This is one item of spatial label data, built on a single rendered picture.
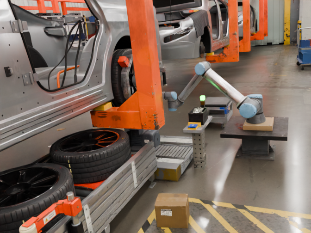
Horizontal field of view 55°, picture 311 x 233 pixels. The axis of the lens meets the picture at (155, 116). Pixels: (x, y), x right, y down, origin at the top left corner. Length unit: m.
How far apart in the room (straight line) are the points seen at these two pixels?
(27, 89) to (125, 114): 0.89
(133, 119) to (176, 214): 0.91
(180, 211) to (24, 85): 1.32
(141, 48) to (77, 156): 0.97
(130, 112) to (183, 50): 3.11
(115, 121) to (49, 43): 2.40
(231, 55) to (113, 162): 4.62
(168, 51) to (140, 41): 3.11
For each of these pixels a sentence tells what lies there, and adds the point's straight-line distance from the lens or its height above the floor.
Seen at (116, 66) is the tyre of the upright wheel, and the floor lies 1.03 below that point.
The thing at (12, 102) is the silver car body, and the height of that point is 1.00.
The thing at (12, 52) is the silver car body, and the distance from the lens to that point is 2.08.
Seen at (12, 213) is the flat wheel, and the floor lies 0.50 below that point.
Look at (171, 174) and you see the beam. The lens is 2.76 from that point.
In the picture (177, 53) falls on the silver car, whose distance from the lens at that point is 5.54.
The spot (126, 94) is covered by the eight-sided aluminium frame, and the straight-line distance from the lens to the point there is 2.96.
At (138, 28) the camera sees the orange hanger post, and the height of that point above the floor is 1.36.
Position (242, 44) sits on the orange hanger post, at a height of 0.72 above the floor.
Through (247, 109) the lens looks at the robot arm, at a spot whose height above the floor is 0.54.
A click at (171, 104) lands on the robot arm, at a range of 3.28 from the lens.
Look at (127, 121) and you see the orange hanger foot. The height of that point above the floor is 0.59.
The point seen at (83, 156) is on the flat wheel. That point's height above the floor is 0.50.
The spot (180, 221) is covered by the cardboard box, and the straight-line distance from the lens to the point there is 2.19.
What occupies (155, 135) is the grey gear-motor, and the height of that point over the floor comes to 0.37.
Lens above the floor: 1.34
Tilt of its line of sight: 16 degrees down
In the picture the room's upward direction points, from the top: 6 degrees counter-clockwise
